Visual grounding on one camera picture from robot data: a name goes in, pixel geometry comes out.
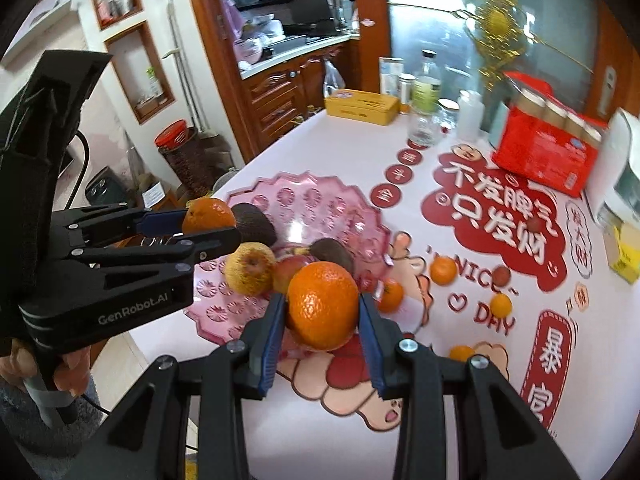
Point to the large jar with red lid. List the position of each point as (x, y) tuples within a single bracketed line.
[(175, 135)]

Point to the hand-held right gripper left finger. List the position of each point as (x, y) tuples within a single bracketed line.
[(272, 340)]

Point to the red pack of bottles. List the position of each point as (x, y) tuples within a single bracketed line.
[(545, 155)]

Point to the light teal cup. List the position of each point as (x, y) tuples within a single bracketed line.
[(497, 122)]

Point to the clear glass tumbler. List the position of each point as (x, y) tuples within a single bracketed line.
[(422, 130)]

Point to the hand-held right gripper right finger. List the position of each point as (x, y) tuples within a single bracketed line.
[(372, 350)]

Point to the person's left hand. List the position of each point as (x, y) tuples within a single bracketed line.
[(72, 372)]

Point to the white countertop appliance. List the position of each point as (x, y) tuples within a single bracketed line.
[(620, 170)]

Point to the wooden lower kitchen cabinet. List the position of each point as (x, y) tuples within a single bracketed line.
[(280, 100)]

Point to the red yellow apple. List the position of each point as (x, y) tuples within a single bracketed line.
[(287, 272)]

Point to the glass bottle with green label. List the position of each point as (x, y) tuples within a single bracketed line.
[(426, 85)]

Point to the gold door ornament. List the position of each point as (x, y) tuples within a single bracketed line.
[(495, 20)]

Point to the spotted yellow pear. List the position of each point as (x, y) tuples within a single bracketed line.
[(247, 267)]

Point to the person's left forearm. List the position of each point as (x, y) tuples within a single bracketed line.
[(25, 435)]

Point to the pink pot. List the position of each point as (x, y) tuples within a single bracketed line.
[(247, 52)]

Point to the frosted glass door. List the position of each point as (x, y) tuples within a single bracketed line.
[(430, 25)]

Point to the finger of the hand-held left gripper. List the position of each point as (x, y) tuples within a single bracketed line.
[(160, 221), (210, 245)]

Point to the dark green avocado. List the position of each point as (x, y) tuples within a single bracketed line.
[(252, 225)]

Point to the pink plastic fruit plate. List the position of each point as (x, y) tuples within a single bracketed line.
[(320, 210)]

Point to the small jar with white lid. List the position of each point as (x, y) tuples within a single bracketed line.
[(406, 87)]

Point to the white plastic bag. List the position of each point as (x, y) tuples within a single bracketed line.
[(332, 77)]

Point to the small white carton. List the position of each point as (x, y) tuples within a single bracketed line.
[(390, 77)]

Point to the yellow tissue box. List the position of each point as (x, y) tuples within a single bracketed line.
[(622, 255)]

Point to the small clear glass jar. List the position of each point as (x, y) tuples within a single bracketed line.
[(447, 115)]

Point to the white squeeze bottle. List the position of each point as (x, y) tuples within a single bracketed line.
[(470, 110)]

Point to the yellow tin box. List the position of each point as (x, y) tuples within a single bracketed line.
[(362, 105)]

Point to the overripe brown banana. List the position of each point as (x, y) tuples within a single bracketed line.
[(332, 252)]

